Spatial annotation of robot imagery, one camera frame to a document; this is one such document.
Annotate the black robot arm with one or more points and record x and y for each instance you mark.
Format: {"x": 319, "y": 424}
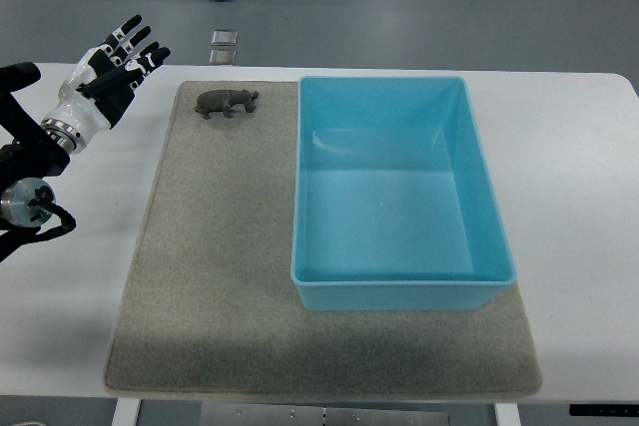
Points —
{"x": 29, "y": 212}

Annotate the white table leg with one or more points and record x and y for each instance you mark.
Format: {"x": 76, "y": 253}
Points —
{"x": 126, "y": 412}
{"x": 507, "y": 414}

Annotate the blue plastic box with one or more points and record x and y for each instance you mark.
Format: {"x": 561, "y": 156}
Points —
{"x": 394, "y": 206}

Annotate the metal floor plate lower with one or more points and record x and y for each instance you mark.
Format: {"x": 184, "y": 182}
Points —
{"x": 222, "y": 57}

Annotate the metal floor plate upper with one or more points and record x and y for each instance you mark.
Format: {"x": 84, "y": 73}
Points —
{"x": 224, "y": 37}

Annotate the metal table crossbar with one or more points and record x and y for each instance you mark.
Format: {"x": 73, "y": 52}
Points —
{"x": 264, "y": 414}

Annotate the metal floor plate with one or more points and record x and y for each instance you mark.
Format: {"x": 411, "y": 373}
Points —
{"x": 222, "y": 57}
{"x": 224, "y": 37}

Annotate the grey felt mat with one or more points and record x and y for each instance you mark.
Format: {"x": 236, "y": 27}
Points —
{"x": 210, "y": 308}

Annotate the white table leg right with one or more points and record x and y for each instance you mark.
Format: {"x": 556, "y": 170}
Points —
{"x": 507, "y": 414}

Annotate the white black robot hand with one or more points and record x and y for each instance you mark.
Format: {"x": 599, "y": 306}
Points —
{"x": 101, "y": 87}

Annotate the white table leg left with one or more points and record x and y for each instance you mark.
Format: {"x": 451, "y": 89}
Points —
{"x": 126, "y": 412}

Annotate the black table control panel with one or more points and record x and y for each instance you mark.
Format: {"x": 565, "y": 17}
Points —
{"x": 604, "y": 410}

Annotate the brown toy hippo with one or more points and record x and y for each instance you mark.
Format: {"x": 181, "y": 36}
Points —
{"x": 224, "y": 100}

